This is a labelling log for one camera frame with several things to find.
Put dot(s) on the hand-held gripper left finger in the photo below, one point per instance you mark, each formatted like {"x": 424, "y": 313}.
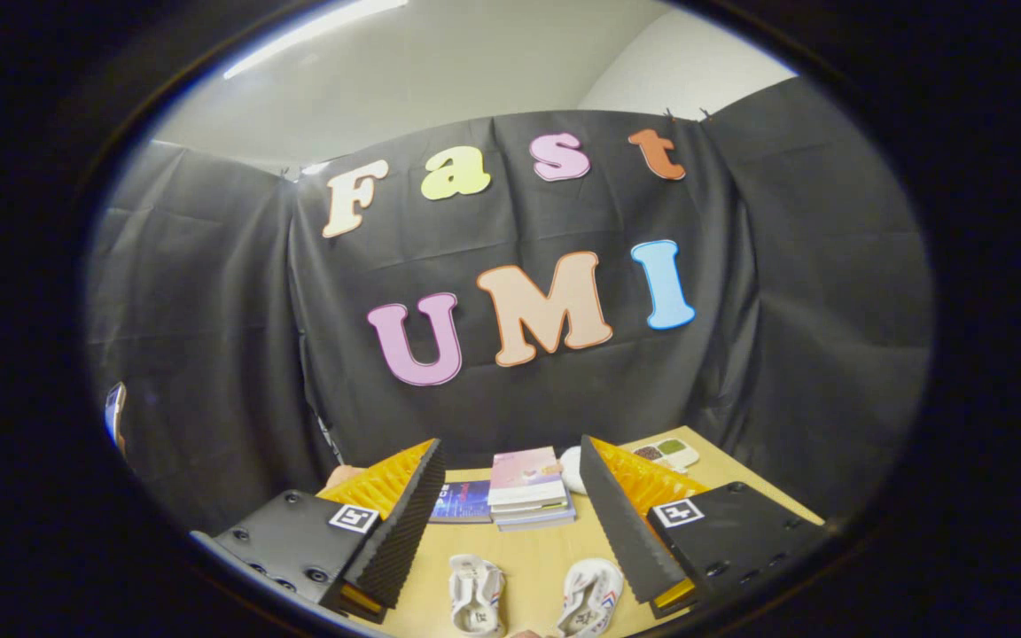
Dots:
{"x": 404, "y": 532}

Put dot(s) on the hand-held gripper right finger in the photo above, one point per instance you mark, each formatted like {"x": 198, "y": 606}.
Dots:
{"x": 621, "y": 532}

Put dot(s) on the white round dish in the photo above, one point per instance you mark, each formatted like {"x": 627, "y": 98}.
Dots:
{"x": 570, "y": 470}

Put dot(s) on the grey cover book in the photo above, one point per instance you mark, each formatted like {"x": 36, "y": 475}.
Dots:
{"x": 539, "y": 524}

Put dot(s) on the blue cover book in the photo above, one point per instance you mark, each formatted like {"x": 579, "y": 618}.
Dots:
{"x": 466, "y": 503}

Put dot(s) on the white canvas shoe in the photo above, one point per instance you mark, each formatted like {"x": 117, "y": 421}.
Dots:
{"x": 475, "y": 594}
{"x": 588, "y": 598}

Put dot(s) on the white cover book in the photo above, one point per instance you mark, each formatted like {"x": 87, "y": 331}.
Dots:
{"x": 533, "y": 511}

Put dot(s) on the black backdrop cloth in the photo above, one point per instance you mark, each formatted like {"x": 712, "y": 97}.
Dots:
{"x": 209, "y": 310}

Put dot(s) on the white compartment tray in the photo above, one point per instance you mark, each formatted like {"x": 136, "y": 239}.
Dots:
{"x": 668, "y": 453}

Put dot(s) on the pink cover book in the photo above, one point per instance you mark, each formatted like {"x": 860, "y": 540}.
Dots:
{"x": 526, "y": 474}

